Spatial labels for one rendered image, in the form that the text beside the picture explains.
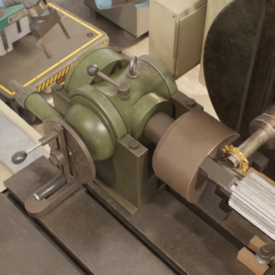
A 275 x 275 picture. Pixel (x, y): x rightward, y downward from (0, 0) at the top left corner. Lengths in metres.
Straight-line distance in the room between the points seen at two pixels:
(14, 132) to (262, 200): 1.07
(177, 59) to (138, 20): 1.80
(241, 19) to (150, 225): 0.55
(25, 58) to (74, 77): 1.57
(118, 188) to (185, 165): 0.29
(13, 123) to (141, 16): 1.51
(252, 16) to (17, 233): 0.77
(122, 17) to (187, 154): 2.32
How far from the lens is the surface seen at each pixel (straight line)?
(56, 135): 1.18
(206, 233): 1.33
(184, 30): 1.44
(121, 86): 1.21
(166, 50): 1.48
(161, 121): 1.22
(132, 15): 3.28
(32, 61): 2.84
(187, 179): 1.12
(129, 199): 1.35
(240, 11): 1.22
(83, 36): 2.96
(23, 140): 1.89
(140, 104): 1.23
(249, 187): 1.12
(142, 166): 1.21
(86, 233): 1.33
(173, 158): 1.13
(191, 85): 3.13
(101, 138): 1.21
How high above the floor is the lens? 2.14
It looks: 49 degrees down
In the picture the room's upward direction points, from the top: straight up
